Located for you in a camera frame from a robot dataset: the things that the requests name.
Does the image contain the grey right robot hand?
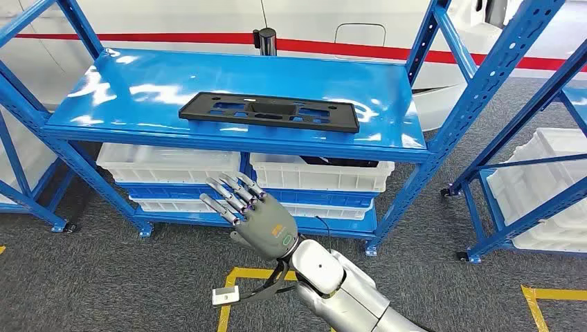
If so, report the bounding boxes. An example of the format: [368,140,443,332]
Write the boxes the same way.
[199,172,300,262]

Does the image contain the black plastic bracket panel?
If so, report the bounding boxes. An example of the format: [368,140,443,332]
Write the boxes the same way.
[178,91,361,134]

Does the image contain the black plastic part in crate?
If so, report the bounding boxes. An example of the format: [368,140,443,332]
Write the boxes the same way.
[300,156,381,169]

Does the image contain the yellow floor tape square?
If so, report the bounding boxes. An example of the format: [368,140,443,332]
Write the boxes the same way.
[216,267,299,332]
[521,284,587,332]

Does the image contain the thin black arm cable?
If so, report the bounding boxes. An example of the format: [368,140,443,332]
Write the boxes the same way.
[315,216,332,254]

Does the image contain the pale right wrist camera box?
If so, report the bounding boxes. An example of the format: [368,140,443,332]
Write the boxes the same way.
[211,286,241,307]

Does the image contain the black stanchion post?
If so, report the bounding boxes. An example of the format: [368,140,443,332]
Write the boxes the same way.
[252,27,278,57]

